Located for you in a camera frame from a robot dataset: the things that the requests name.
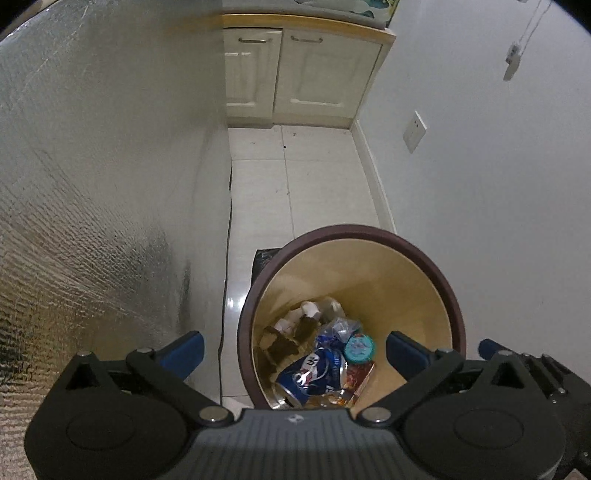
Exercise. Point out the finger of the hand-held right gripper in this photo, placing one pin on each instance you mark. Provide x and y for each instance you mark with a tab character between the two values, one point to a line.
489	348

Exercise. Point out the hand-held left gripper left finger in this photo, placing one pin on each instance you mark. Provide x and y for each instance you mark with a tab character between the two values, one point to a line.
182	353

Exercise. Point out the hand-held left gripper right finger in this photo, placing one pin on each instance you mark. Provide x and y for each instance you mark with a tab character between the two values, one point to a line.
406	353

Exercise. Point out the round teal lid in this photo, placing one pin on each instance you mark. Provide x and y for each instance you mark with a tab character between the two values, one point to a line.
359	347

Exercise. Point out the orange snack wrapper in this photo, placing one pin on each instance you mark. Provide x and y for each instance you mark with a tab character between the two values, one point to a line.
355	376

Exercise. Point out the blue printed snack wrapper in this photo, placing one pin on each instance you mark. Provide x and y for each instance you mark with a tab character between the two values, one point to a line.
334	332

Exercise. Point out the beige trash bin brown rim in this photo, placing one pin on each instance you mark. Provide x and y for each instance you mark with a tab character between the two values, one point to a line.
392	277

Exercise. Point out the crushed blue drink can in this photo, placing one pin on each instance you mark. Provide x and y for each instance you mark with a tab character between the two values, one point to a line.
309	374

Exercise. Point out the brown paper bag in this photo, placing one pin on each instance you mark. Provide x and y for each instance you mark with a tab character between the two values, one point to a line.
281	346

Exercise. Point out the white knotted plastic bag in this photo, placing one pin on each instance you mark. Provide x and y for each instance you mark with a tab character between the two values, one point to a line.
314	309

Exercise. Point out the silver foil insulation sheet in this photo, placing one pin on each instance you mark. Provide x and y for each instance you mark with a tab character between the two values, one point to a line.
92	184

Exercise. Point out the white hanging power adapter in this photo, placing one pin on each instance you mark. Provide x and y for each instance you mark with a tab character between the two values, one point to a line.
511	62

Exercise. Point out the cream floor cabinet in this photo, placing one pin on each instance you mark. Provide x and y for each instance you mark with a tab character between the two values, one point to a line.
304	69

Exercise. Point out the green patterned sheet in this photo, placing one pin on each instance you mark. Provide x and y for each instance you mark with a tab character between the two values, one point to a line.
346	7

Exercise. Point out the white wall socket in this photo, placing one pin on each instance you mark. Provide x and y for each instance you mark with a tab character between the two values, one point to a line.
414	131

